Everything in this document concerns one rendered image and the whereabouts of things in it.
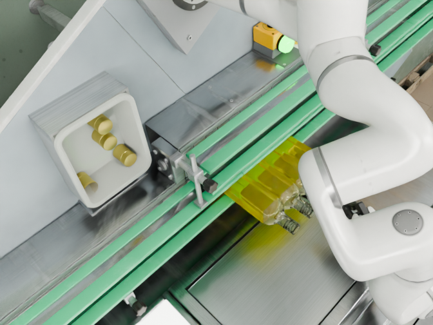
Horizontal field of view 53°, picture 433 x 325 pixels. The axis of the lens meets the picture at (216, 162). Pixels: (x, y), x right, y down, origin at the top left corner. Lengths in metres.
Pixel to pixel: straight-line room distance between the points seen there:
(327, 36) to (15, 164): 0.61
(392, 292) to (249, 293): 0.40
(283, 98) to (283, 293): 0.46
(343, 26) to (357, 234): 0.27
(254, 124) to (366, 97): 0.49
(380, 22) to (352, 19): 0.77
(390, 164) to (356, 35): 0.19
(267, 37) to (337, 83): 0.59
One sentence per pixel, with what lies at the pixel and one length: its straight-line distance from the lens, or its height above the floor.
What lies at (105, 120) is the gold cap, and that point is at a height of 0.81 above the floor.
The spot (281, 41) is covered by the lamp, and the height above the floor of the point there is 0.84.
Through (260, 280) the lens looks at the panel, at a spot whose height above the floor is 1.12.
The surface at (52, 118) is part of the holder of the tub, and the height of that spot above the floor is 0.79.
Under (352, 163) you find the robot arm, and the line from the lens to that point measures 0.56.
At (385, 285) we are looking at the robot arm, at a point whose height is 1.37.
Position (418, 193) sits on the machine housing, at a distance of 1.33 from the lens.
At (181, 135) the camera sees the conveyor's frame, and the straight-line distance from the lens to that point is 0.98.
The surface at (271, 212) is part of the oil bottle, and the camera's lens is 0.99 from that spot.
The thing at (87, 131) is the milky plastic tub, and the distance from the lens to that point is 0.92.
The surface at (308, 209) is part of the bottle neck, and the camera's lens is 1.02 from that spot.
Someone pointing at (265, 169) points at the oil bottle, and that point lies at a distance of 1.06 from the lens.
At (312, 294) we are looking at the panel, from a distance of 1.07.
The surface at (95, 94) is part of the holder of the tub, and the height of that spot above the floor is 0.80.
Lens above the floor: 1.43
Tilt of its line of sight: 30 degrees down
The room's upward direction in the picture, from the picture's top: 126 degrees clockwise
